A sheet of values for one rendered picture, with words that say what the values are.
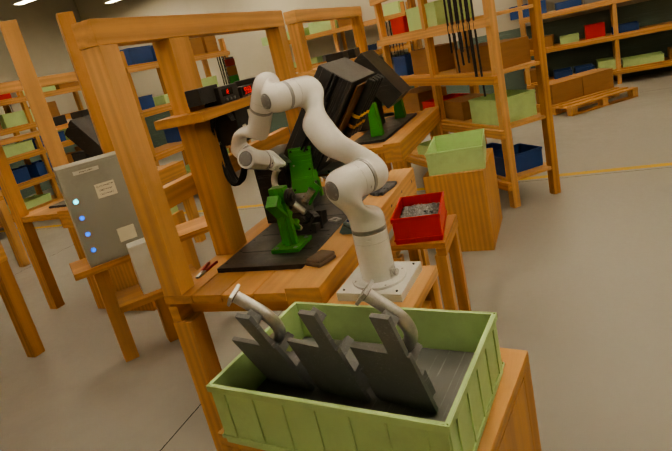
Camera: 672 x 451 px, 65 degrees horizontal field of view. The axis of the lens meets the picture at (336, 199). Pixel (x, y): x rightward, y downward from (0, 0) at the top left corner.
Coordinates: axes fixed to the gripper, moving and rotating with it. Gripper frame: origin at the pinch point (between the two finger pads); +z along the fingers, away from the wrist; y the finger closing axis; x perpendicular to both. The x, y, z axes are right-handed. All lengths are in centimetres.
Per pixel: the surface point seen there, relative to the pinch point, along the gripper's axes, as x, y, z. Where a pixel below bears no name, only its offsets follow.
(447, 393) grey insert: -13, -109, -92
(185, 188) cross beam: 30.6, 17.5, -26.5
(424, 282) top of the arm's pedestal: -14, -85, -38
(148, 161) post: 18, 19, -58
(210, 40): 80, 446, 510
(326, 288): 11, -61, -43
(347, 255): 4, -55, -20
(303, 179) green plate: 0.3, -11.9, 4.4
